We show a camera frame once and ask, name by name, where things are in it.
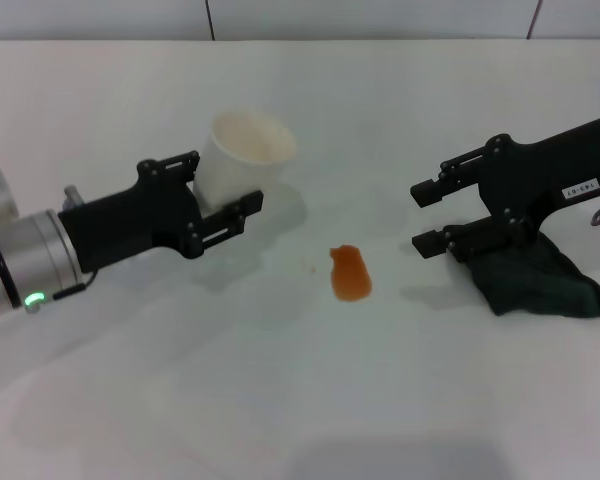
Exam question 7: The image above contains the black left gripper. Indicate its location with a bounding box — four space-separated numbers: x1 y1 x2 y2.
57 148 266 275

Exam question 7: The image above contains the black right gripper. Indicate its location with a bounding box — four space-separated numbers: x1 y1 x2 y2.
409 111 600 263

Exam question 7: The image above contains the white paper cup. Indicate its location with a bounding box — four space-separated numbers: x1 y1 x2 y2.
192 110 299 217

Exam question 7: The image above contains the dark blue rag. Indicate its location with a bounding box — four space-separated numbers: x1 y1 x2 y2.
447 229 600 319

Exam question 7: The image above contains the brown water stain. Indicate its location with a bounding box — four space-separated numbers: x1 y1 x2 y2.
329 244 374 304

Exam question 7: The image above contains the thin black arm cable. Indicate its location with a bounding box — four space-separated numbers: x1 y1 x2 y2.
52 268 99 301

